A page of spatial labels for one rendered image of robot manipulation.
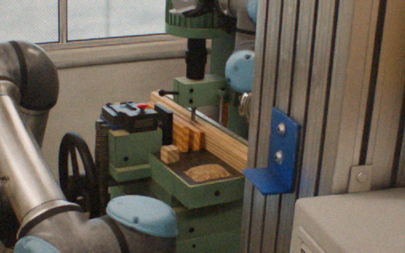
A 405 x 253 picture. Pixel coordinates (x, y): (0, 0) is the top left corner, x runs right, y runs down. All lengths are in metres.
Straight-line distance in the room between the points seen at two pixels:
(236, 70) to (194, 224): 0.61
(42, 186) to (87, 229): 0.11
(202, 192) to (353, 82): 0.89
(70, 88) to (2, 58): 1.85
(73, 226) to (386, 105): 0.52
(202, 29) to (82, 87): 1.52
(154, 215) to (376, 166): 0.43
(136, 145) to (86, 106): 1.48
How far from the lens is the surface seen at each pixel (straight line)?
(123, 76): 3.15
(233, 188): 1.54
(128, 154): 1.64
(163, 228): 1.02
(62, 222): 0.99
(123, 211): 1.02
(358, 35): 0.65
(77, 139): 1.62
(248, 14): 1.24
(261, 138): 0.86
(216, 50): 1.79
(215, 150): 1.66
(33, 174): 1.05
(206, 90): 1.72
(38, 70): 1.23
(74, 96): 3.07
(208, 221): 1.64
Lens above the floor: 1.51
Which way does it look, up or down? 19 degrees down
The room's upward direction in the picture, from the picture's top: 3 degrees clockwise
